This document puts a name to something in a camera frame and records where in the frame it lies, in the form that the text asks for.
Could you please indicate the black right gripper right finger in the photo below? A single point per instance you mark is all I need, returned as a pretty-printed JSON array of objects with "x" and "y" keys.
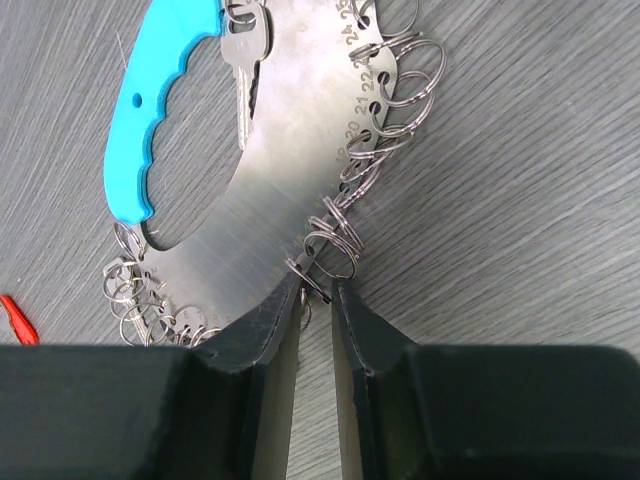
[{"x": 438, "y": 411}]

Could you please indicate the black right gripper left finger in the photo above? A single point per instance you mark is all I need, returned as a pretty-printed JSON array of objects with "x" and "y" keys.
[{"x": 221, "y": 410}]

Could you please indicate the steel key organizer blue handle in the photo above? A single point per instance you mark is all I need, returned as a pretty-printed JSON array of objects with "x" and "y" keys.
[{"x": 335, "y": 99}]

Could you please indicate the red tagged key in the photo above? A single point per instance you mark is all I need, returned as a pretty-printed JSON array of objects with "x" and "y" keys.
[{"x": 23, "y": 329}]

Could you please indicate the silver key on ring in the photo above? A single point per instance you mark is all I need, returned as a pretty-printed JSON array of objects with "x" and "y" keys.
[{"x": 244, "y": 45}]

